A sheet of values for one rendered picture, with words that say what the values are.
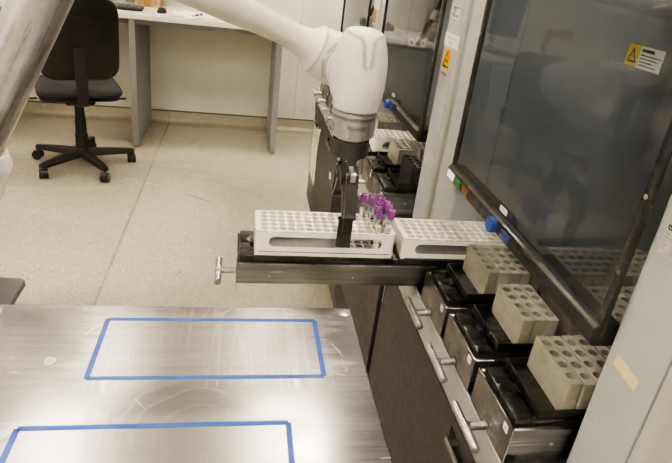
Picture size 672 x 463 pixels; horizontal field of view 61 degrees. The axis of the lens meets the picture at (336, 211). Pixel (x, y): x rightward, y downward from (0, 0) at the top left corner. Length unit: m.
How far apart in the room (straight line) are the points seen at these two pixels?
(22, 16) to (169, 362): 0.68
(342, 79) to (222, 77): 3.64
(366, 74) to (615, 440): 0.70
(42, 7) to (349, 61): 0.56
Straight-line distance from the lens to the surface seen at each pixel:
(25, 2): 1.22
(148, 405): 0.85
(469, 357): 1.03
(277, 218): 1.22
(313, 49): 1.20
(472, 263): 1.20
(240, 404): 0.84
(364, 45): 1.08
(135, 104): 4.13
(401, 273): 1.24
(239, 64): 4.67
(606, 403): 0.88
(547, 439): 0.96
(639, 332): 0.81
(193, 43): 4.66
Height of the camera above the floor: 1.41
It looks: 25 degrees down
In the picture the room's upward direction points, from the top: 7 degrees clockwise
